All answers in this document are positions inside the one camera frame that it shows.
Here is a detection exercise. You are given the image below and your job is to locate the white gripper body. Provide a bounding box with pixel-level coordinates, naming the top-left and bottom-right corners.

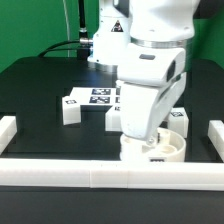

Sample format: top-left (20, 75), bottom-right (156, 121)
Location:
top-left (117, 43), bottom-right (186, 140)

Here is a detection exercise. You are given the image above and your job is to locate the black cable connector block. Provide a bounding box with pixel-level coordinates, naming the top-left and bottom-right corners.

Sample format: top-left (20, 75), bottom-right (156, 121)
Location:
top-left (77, 47), bottom-right (90, 60)

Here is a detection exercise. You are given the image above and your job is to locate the white marker sheet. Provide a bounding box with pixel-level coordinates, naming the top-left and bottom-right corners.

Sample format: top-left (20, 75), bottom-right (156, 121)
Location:
top-left (70, 87), bottom-right (120, 106)

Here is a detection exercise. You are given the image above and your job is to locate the thin white cable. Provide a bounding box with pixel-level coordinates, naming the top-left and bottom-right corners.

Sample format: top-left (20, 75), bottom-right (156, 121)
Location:
top-left (62, 0), bottom-right (72, 58)

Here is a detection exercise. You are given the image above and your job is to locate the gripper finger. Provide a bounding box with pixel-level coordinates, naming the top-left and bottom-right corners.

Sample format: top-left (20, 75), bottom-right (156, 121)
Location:
top-left (146, 136), bottom-right (159, 146)

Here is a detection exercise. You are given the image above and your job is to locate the white front fence wall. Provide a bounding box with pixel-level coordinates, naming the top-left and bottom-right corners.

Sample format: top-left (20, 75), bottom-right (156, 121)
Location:
top-left (0, 158), bottom-right (224, 191)

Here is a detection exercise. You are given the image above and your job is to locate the black thick cable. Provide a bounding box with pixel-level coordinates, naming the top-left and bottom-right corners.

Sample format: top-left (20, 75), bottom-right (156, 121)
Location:
top-left (37, 0), bottom-right (94, 59)

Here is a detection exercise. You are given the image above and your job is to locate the white left fence wall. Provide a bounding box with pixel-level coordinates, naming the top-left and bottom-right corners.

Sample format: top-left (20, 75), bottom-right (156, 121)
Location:
top-left (0, 116), bottom-right (17, 155)

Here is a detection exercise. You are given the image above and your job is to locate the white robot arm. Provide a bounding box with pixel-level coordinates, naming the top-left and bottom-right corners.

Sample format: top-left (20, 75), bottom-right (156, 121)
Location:
top-left (88, 0), bottom-right (200, 142)

